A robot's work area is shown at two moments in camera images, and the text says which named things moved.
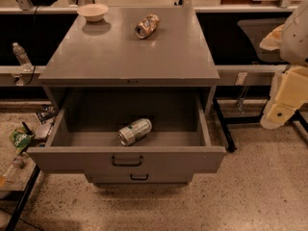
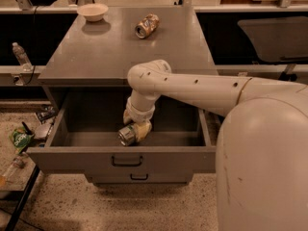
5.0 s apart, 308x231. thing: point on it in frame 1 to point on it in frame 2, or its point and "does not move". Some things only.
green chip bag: [20, 139] does not move
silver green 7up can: [132, 133] does not move
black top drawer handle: [126, 164] does not move
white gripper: [295, 38] to [139, 114]
